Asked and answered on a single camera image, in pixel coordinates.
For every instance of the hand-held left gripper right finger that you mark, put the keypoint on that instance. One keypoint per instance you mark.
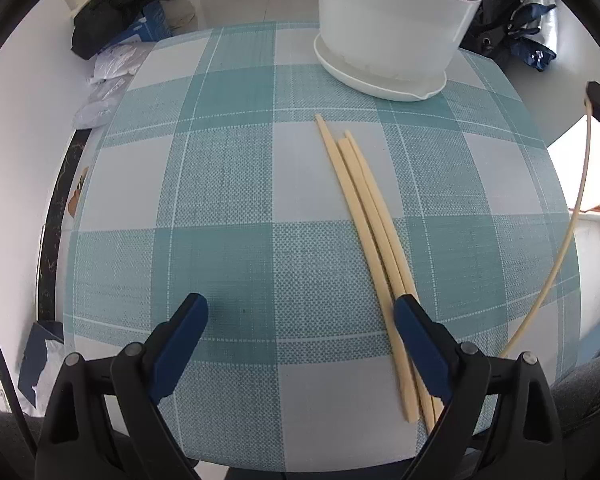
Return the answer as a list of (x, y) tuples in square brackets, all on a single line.
[(422, 345)]

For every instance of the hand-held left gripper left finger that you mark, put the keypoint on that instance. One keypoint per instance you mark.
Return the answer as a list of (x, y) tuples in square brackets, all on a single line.
[(180, 345)]

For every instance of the beige chopstick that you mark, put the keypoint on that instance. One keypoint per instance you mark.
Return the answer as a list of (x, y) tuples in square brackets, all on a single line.
[(375, 197), (360, 230), (345, 152), (577, 210)]

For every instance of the white utensil holder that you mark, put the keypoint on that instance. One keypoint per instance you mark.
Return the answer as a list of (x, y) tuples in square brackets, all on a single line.
[(390, 25)]

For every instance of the dark blue bin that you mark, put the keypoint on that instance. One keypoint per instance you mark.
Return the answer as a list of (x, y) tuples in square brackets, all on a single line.
[(32, 355)]

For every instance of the black backpack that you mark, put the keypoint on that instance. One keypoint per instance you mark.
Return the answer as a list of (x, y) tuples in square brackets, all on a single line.
[(500, 5)]

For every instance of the teal checked tablecloth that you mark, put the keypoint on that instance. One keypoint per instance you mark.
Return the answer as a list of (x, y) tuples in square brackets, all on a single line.
[(230, 185)]

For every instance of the person's right leg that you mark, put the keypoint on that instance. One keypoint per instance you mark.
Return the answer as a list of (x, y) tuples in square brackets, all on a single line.
[(590, 395)]

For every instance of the person's leg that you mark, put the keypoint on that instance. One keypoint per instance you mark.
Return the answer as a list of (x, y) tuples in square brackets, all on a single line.
[(590, 395), (0, 445)]

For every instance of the brown shoe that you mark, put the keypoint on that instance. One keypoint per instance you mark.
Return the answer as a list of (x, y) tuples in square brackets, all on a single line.
[(75, 202)]

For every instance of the person's left leg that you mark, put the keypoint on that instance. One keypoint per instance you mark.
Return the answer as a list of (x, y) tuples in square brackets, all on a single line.
[(0, 445)]

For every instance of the grey plastic mailing bag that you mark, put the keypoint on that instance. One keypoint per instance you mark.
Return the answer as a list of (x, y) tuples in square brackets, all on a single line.
[(97, 105)]

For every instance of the white plastic mailing bag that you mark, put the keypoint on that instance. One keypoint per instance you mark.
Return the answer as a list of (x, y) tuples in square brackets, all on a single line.
[(115, 62)]

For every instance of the blue and white cardboard box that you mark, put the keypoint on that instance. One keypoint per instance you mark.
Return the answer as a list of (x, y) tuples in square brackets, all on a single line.
[(152, 25)]

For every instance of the cream cloth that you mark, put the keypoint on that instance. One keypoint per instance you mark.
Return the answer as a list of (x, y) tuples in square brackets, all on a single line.
[(180, 15)]

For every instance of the black jacket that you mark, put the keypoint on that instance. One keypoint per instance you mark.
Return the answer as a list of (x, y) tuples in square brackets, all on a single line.
[(115, 10)]

